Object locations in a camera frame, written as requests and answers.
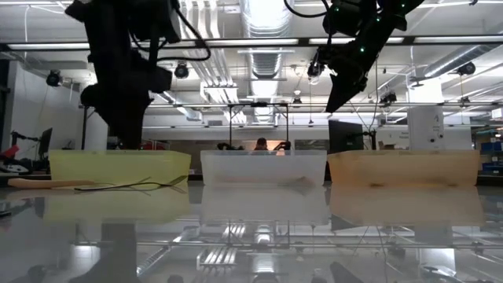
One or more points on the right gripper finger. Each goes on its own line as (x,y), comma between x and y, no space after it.
(337,88)
(353,88)

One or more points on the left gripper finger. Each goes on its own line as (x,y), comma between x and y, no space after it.
(133,118)
(116,114)

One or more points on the black metal fork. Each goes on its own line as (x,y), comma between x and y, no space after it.
(175,182)

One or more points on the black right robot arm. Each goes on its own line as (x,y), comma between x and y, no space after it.
(397,12)

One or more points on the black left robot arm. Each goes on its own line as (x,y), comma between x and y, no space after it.
(106,23)

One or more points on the black background monitor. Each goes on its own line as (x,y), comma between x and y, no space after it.
(346,137)

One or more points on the black overhead crossbar with lights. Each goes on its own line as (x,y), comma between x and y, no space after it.
(408,40)

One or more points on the black ceiling dome lamp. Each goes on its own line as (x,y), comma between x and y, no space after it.
(467,69)
(53,78)
(181,72)

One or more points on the yellow plastic bin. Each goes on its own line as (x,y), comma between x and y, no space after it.
(78,167)

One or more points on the small black desk monitor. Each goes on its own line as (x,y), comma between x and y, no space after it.
(45,141)

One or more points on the white column cabinet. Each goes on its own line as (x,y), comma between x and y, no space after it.
(426,126)

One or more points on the orange plastic bin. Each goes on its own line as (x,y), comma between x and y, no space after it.
(393,167)

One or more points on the white ceiling light panel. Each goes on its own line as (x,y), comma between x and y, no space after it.
(220,94)

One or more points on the person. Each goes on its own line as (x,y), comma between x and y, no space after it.
(261,144)

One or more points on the red background object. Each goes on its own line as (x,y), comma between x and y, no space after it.
(9,151)

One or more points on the clear plastic bin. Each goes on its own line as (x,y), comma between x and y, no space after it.
(236,167)

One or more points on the blue storage bins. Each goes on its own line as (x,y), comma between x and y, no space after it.
(493,147)

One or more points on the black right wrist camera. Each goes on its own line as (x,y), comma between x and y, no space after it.
(325,54)

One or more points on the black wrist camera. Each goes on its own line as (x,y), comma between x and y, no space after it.
(325,54)
(157,19)

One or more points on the black vertical post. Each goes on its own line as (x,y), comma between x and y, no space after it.
(84,129)

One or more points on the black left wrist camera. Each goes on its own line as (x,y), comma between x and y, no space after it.
(157,19)

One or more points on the silver ventilation duct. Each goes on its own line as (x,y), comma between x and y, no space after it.
(266,63)

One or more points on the black background rig frame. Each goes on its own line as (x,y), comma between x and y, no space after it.
(230,126)

